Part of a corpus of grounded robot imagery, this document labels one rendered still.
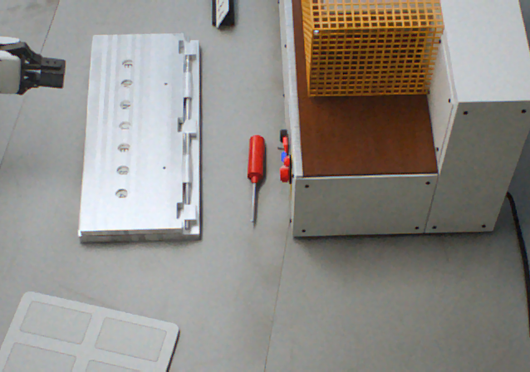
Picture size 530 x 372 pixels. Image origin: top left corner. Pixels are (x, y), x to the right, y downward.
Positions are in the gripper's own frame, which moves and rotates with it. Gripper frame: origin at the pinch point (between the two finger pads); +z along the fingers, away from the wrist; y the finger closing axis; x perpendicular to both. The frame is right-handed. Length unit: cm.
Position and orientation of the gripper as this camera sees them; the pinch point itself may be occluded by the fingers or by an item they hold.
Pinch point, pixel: (52, 72)
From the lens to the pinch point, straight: 183.7
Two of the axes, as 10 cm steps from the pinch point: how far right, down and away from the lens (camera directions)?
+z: 9.7, 1.0, 2.2
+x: 0.4, 8.4, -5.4
